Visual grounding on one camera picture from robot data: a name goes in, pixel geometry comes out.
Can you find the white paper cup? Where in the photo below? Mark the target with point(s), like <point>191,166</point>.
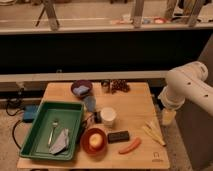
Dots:
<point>108,116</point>

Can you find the yellow apple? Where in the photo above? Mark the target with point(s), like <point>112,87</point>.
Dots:
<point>95,141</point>

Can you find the orange carrot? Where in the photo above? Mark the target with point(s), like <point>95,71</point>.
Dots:
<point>130,147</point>

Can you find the blue cloth in bowl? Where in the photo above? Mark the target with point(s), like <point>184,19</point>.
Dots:
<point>80,90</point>

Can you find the green plastic tray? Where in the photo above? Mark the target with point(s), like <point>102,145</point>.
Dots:
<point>54,131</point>

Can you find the bunch of dark grapes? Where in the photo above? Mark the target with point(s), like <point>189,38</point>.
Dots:
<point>119,85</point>

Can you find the red plate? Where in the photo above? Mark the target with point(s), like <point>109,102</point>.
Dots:
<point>84,142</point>

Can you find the dark purple bowl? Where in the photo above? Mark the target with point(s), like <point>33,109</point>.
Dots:
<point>78,83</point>

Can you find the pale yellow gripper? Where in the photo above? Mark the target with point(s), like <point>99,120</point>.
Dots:
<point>168,116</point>

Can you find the small black box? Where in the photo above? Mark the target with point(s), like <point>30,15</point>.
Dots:
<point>97,117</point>

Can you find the black rectangular sponge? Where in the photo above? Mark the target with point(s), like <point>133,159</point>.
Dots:
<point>120,136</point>

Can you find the blue power box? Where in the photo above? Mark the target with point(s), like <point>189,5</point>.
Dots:
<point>30,113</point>

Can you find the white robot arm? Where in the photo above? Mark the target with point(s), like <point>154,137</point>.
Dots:
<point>186,82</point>

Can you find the wooden table board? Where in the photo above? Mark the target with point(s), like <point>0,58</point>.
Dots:
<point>134,109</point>

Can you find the grey folded cloth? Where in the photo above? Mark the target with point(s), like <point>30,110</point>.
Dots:
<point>61,142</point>

